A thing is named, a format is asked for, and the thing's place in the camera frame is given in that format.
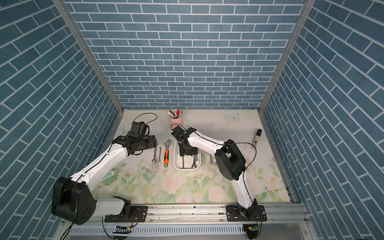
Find orange black adjustable wrench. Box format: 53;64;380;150
164;139;172;168

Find large silver combination wrench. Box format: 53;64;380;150
152;146;158;163

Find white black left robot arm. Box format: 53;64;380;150
51;135;157;225

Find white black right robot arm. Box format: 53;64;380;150
171;126;258;214

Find white plastic storage box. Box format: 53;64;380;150
173;142;202;171

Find silver double open-end wrench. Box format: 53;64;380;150
191;155;199;169

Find pink pen cup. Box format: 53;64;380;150
169;115;183;125

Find green glue bottle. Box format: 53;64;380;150
101;169;122;185

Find beige black stapler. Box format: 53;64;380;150
253;129;263;148

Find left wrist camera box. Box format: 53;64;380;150
127;122;150;138

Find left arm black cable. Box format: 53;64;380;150
133;112;159;125

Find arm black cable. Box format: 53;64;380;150
133;112;159;125
233;142;258;172

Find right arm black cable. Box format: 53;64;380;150
233;142;258;172

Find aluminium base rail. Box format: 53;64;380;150
56;202;313;232

